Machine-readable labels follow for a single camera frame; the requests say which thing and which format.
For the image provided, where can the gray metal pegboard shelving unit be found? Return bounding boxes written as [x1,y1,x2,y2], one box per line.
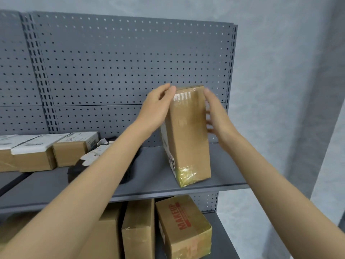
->
[0,9,250,259]

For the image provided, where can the person's right hand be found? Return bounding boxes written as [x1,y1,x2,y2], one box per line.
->
[203,87,240,149]

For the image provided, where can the person's left hand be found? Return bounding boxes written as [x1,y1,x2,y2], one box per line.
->
[134,83,177,138]

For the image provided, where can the tall taped cardboard box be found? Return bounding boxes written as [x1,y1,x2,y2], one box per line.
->
[161,85,212,188]

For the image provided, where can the narrow plain cardboard box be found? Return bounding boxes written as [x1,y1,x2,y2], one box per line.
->
[121,198,156,259]

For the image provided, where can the flat cardboard box white top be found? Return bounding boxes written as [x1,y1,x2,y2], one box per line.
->
[0,135,20,172]
[11,134,70,172]

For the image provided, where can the black parcel bag white label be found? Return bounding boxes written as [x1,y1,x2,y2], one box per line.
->
[67,137,136,184]

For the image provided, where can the cardboard box red print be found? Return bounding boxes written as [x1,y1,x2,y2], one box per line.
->
[155,195,213,259]

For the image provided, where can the person's right forearm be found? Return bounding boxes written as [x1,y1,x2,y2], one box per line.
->
[219,131,345,259]

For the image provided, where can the person's left forearm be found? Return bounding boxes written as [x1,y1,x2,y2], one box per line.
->
[0,122,155,259]

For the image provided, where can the small cardboard box white label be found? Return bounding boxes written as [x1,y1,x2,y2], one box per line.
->
[52,132,100,168]

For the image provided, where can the large plain cardboard box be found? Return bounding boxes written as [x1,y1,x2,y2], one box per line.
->
[77,203,122,259]

